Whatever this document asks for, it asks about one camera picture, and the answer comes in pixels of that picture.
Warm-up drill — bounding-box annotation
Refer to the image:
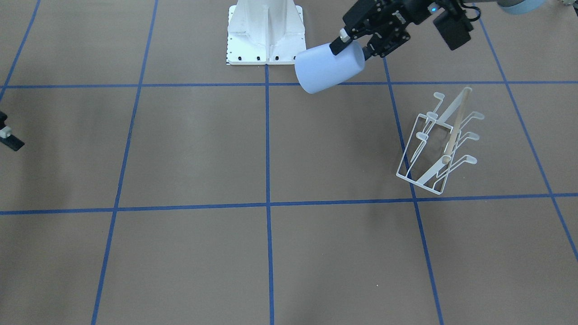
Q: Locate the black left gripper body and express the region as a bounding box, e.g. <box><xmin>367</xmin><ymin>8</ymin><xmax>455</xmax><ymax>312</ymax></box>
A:
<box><xmin>343</xmin><ymin>0</ymin><xmax>439</xmax><ymax>58</ymax></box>

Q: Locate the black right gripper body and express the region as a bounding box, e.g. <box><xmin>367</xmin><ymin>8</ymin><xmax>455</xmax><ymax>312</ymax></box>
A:
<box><xmin>0</xmin><ymin>111</ymin><xmax>8</xmax><ymax>128</ymax></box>

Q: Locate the light blue plastic cup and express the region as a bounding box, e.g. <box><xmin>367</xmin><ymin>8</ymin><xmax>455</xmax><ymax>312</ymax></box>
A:
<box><xmin>294</xmin><ymin>42</ymin><xmax>365</xmax><ymax>94</ymax></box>

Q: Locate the white wire cup holder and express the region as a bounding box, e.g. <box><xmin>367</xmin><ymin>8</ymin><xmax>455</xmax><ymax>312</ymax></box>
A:
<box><xmin>396</xmin><ymin>86</ymin><xmax>485</xmax><ymax>195</ymax></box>

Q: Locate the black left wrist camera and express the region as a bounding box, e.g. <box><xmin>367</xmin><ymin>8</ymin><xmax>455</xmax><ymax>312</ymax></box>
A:
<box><xmin>433</xmin><ymin>9</ymin><xmax>474</xmax><ymax>50</ymax></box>

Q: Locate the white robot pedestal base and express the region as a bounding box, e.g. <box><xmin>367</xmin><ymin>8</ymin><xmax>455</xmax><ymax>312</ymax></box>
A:
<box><xmin>226</xmin><ymin>0</ymin><xmax>306</xmax><ymax>65</ymax></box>

